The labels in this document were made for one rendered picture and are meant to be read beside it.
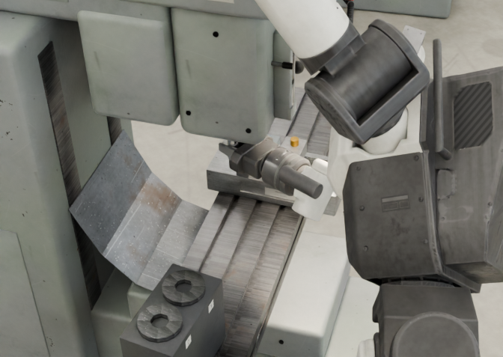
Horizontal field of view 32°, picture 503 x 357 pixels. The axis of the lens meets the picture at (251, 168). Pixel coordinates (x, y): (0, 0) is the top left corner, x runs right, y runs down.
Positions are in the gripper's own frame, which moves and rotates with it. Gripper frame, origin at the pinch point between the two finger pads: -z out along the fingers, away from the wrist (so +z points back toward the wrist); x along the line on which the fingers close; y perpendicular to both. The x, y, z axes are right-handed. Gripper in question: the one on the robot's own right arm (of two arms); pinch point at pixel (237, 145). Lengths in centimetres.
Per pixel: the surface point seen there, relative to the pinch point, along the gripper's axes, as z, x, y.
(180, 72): -2.7, 12.3, -24.7
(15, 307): -39, 44, 45
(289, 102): 12.3, -3.5, -15.5
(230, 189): -14.6, -11.2, 28.5
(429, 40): -94, -243, 122
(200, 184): -104, -81, 121
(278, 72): 10.4, -2.5, -22.5
